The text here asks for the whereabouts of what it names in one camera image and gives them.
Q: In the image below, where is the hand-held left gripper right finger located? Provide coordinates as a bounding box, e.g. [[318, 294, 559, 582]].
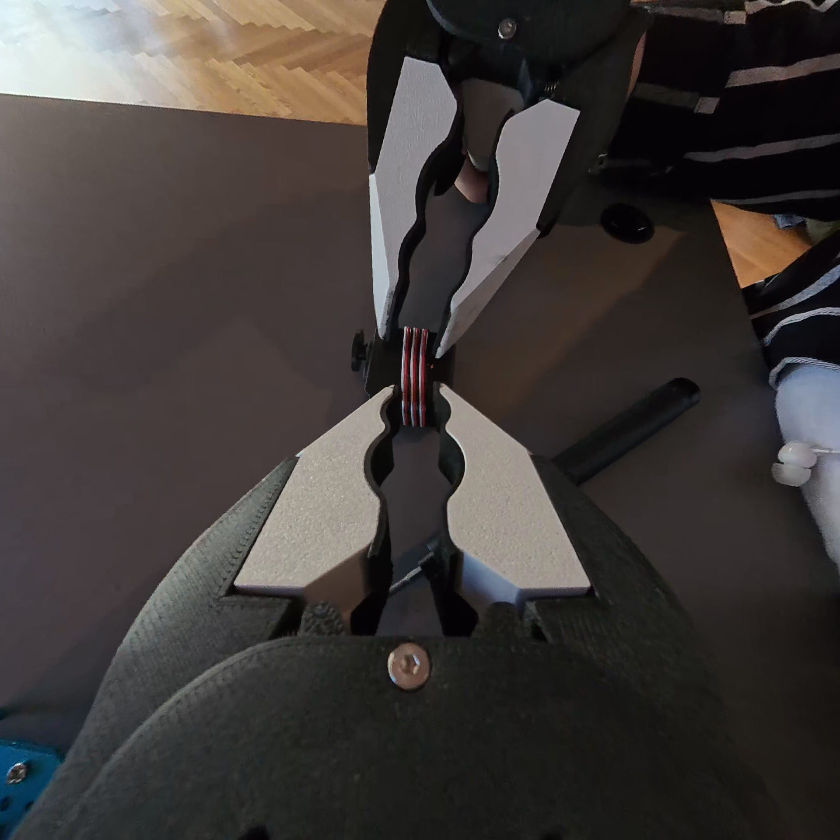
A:
[[430, 384, 593, 636]]

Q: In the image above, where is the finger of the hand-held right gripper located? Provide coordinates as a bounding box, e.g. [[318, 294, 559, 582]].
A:
[[435, 97, 583, 360], [369, 56, 463, 337]]

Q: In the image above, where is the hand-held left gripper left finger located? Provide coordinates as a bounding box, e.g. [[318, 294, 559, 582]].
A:
[[233, 385, 401, 636]]

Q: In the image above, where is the black servo with striped cable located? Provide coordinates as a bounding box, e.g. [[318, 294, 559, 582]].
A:
[[350, 324, 462, 432]]

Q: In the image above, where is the blue metal bracket assembly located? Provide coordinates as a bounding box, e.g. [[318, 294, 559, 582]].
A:
[[0, 707, 64, 840]]

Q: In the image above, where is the dark desk with wooden edge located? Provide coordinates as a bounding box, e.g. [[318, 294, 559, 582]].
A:
[[0, 92, 840, 840]]

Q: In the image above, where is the person's right hand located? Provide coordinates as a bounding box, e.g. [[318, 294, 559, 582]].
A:
[[456, 154, 492, 202]]

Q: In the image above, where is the black screwdriver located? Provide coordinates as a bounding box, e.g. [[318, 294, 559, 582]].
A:
[[389, 377, 702, 595]]

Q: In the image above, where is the person's striped black shirt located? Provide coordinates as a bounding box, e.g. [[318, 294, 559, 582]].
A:
[[586, 0, 840, 573]]

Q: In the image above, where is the white drawstring toggle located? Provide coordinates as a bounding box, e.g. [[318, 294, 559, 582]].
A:
[[770, 440, 836, 488]]

